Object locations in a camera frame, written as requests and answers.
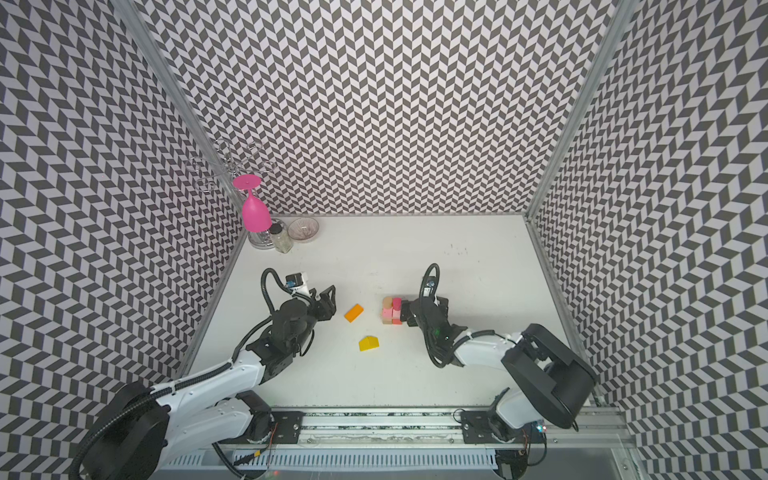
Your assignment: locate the orange rectangular block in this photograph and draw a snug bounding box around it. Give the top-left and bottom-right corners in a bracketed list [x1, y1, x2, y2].
[344, 304, 364, 323]

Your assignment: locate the yellow house-shaped block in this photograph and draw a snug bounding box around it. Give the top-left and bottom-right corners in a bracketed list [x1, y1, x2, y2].
[358, 336, 380, 352]

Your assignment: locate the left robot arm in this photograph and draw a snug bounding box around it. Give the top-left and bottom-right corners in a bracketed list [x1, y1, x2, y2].
[67, 286, 337, 479]

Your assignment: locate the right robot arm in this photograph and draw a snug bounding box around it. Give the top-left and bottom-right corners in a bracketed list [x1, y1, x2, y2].
[401, 295, 597, 443]

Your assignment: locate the glass spice jar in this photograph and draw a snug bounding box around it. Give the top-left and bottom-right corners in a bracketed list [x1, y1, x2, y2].
[269, 221, 293, 254]

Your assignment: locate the small striped bowl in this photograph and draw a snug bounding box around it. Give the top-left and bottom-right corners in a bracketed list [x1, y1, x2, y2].
[288, 217, 320, 243]

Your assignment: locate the pink plastic wine glass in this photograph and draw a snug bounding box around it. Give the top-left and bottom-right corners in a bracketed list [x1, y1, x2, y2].
[233, 174, 273, 233]

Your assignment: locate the chrome glass holder stand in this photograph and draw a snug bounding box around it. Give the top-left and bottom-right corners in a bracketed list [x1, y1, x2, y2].
[207, 142, 284, 250]

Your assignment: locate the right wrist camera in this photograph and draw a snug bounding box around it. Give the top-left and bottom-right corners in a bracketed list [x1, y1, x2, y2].
[420, 280, 435, 298]

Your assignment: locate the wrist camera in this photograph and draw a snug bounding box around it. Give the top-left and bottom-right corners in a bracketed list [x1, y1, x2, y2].
[420, 280, 435, 298]
[285, 272, 310, 296]

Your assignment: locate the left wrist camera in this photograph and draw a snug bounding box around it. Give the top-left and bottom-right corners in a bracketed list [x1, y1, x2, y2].
[285, 272, 310, 296]

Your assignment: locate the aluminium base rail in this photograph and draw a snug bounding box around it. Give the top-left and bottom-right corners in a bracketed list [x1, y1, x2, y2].
[128, 405, 637, 451]

